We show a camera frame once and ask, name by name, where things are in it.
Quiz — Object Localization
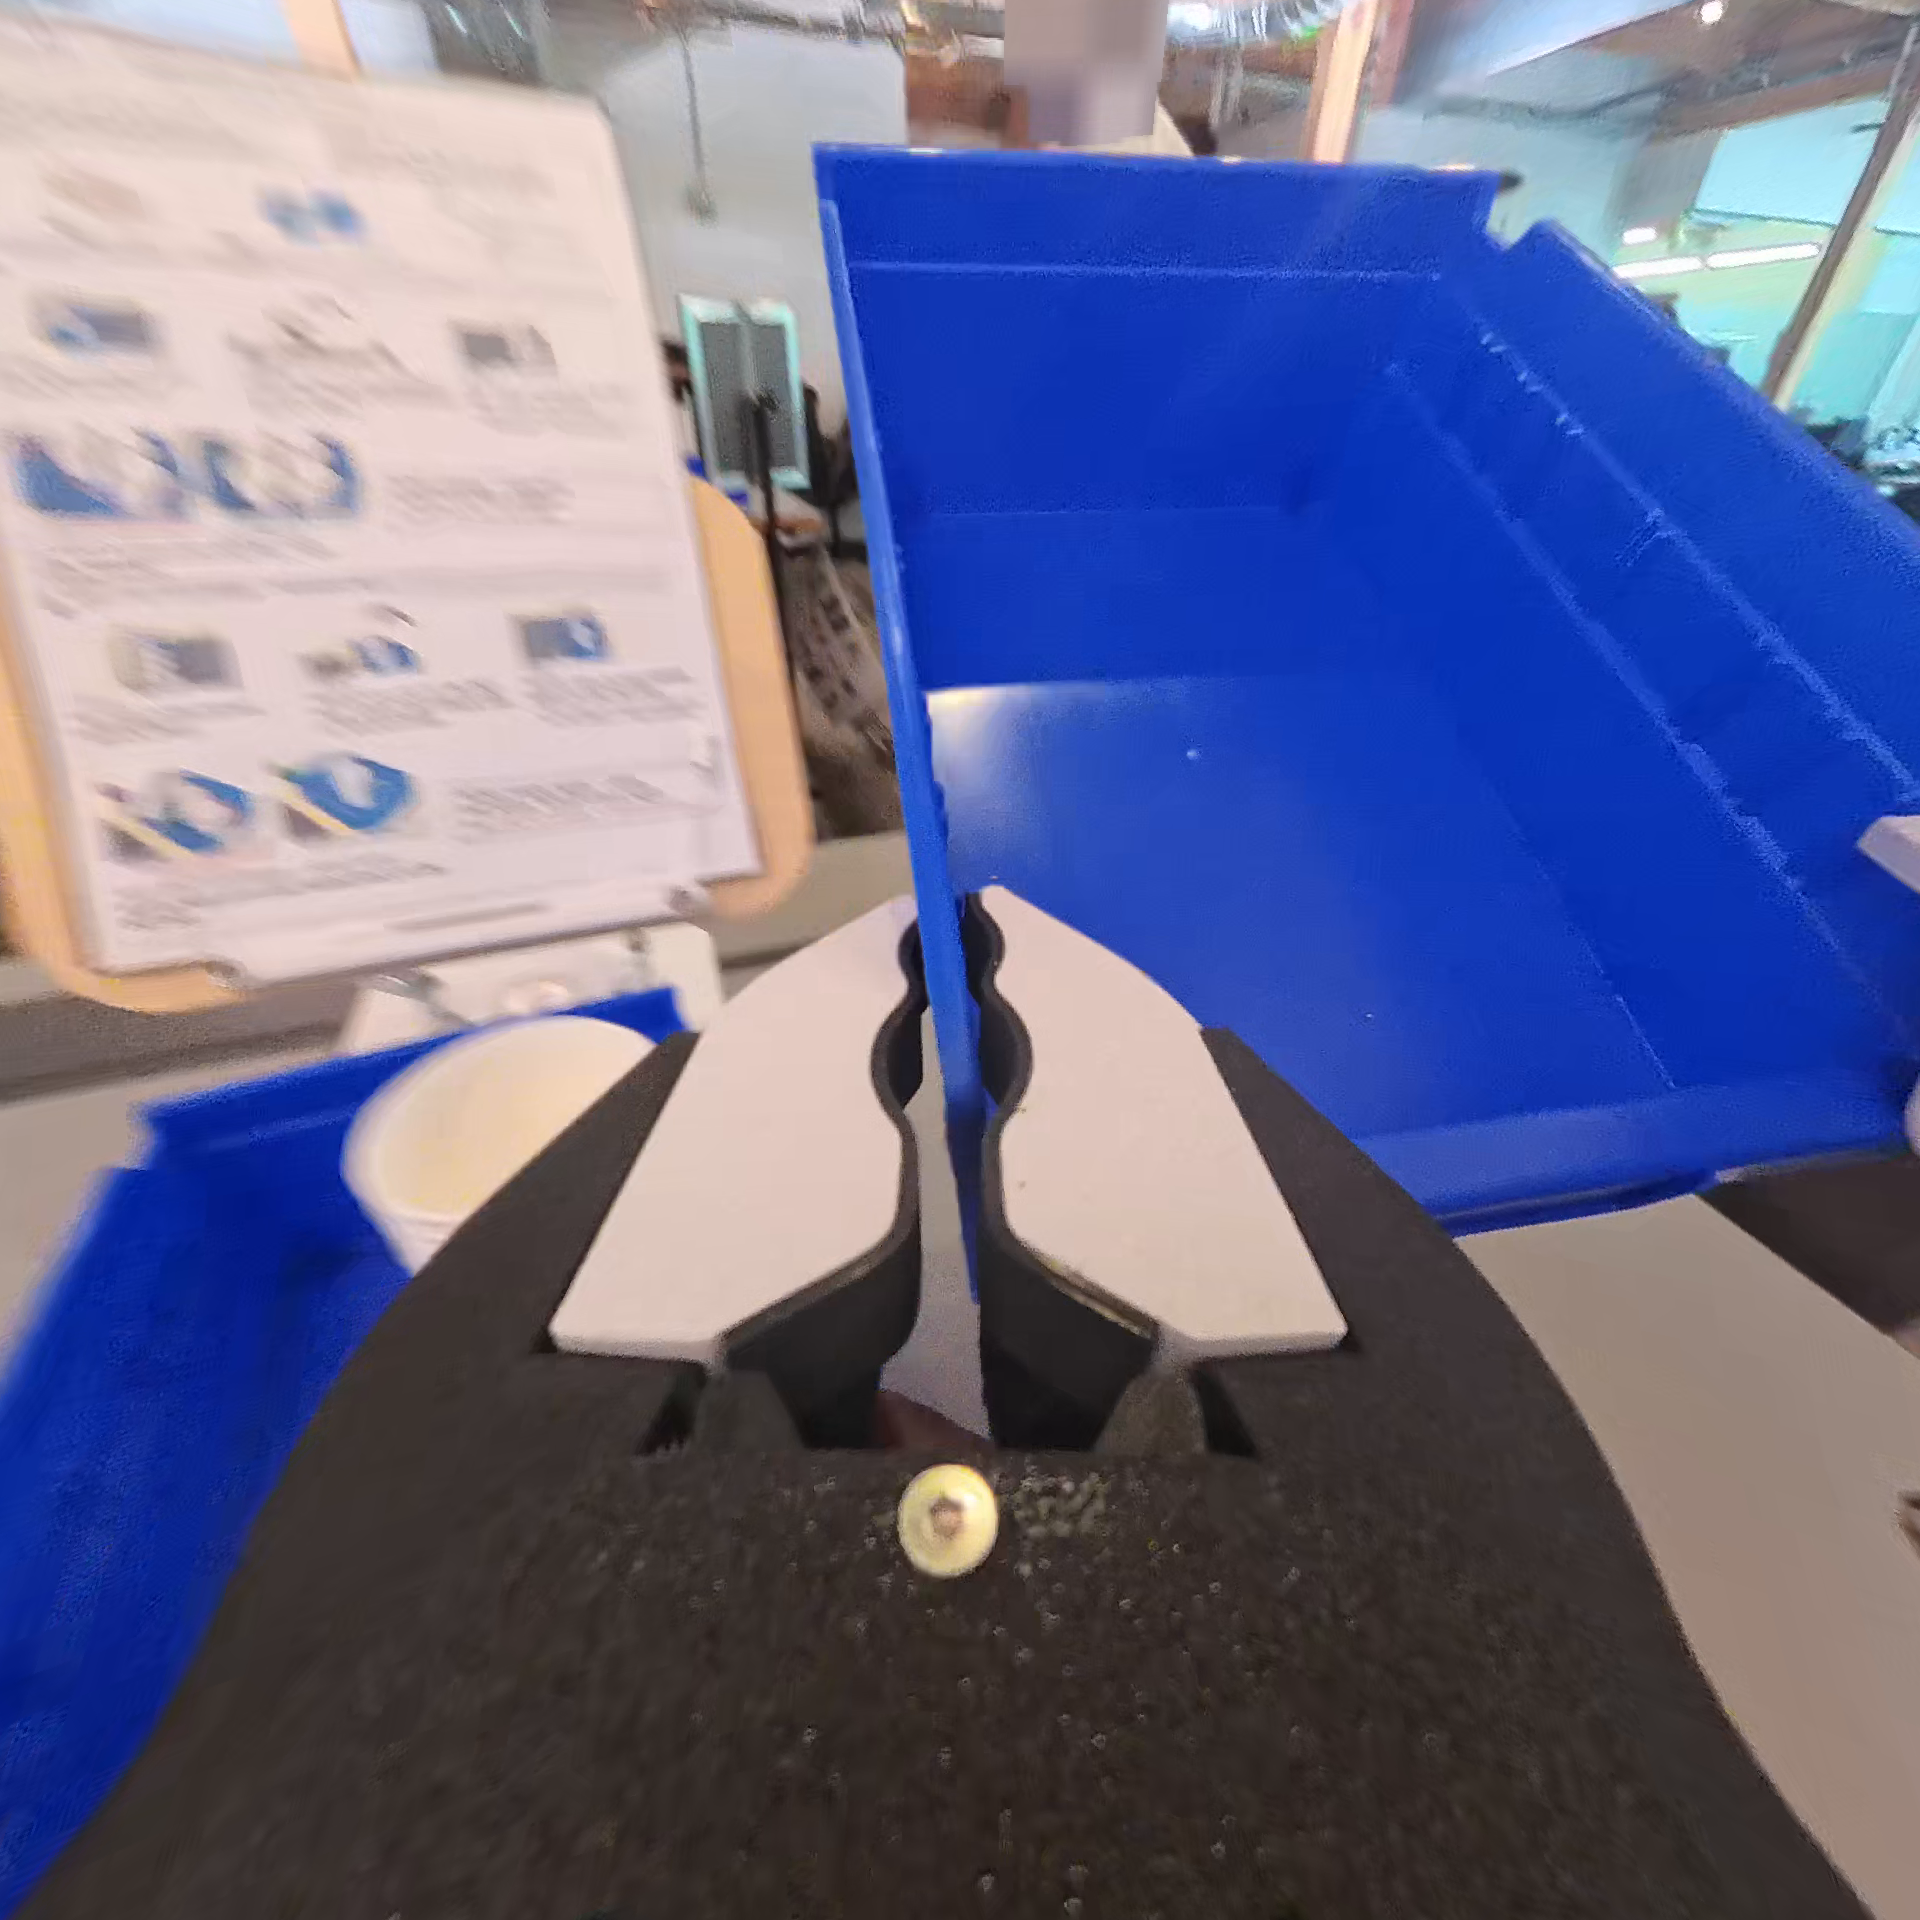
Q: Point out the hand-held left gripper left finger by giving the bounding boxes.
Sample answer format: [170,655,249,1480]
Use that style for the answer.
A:
[547,900,924,1448]

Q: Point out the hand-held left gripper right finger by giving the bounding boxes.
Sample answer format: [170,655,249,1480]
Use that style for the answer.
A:
[976,884,1349,1448]

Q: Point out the cluster of white cups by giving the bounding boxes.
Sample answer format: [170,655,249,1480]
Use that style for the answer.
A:
[342,1017,664,1278]

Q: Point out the blue plastic bin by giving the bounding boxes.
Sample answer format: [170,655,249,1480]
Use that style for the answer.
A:
[813,142,1920,1233]
[0,982,696,1869]

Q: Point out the instruction sheet on tablet stand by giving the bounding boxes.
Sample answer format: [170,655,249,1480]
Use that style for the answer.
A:
[0,0,819,1055]

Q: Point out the white printed poster panel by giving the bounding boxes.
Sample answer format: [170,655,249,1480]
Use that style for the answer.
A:
[786,540,905,837]

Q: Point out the printed instruction sheet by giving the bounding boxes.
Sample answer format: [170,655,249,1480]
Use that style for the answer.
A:
[0,23,764,975]

